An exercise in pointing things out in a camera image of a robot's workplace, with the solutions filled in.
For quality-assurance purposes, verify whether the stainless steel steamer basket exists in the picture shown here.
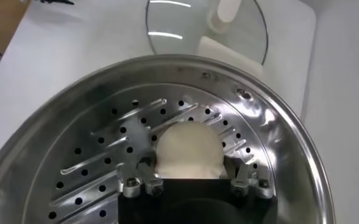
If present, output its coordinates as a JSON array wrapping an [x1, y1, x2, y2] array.
[[0, 35, 335, 224]]

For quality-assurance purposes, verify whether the glass lid with white handle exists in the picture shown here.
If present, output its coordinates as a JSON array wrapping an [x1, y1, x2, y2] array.
[[144, 0, 269, 65]]

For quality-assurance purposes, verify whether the white steamed baozi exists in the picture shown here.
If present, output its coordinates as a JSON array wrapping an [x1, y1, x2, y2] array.
[[154, 121, 226, 180]]

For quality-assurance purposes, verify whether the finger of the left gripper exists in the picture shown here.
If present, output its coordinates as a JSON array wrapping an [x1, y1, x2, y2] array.
[[40, 0, 75, 5]]

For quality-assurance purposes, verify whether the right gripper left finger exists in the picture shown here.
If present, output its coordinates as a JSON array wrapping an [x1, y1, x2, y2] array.
[[116, 158, 165, 198]]

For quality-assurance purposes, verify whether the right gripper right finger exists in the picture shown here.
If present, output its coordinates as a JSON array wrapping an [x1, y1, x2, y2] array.
[[223, 158, 274, 199]]

